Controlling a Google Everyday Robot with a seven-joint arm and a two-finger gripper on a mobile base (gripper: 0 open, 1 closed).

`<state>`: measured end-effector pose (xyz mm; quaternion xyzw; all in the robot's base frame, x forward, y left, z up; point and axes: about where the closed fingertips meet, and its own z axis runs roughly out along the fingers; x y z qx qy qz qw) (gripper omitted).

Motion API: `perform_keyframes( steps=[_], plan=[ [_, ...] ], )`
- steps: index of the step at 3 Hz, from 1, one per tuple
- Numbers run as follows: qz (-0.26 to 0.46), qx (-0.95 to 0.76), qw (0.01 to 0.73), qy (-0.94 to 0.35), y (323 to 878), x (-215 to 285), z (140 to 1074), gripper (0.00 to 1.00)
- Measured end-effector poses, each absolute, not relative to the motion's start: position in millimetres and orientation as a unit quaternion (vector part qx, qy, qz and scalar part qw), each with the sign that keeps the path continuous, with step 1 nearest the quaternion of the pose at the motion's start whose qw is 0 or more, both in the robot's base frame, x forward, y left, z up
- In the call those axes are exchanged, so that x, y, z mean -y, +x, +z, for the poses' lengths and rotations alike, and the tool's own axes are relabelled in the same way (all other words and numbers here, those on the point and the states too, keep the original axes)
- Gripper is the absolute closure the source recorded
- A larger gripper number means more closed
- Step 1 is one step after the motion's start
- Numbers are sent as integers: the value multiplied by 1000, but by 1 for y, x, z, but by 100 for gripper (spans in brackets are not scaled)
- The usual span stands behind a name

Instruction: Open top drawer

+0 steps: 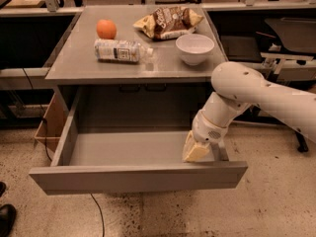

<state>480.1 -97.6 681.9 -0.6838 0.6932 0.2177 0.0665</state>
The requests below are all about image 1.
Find cardboard box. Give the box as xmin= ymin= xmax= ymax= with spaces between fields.
xmin=35 ymin=96 xmax=66 ymax=152

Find grey drawer cabinet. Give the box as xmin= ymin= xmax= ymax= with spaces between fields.
xmin=46 ymin=5 xmax=226 ymax=133

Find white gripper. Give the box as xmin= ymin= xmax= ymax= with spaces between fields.
xmin=182 ymin=111 xmax=228 ymax=162

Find brown chip bag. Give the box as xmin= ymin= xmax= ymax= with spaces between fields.
xmin=133 ymin=6 xmax=203 ymax=40

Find white ceramic bowl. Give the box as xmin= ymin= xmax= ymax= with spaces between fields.
xmin=176 ymin=34 xmax=214 ymax=66

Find grey top drawer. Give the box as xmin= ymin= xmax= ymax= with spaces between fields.
xmin=30 ymin=84 xmax=247 ymax=195

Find orange fruit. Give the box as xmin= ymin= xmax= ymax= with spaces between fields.
xmin=97 ymin=20 xmax=117 ymax=40

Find black floor cable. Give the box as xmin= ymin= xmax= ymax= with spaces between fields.
xmin=21 ymin=67 xmax=106 ymax=237

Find black shoe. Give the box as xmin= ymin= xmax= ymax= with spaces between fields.
xmin=0 ymin=182 xmax=6 ymax=197
xmin=0 ymin=204 xmax=17 ymax=237

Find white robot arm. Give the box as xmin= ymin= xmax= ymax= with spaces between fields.
xmin=183 ymin=61 xmax=316 ymax=162

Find clear plastic water bottle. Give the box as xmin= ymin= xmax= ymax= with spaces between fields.
xmin=94 ymin=39 xmax=153 ymax=63

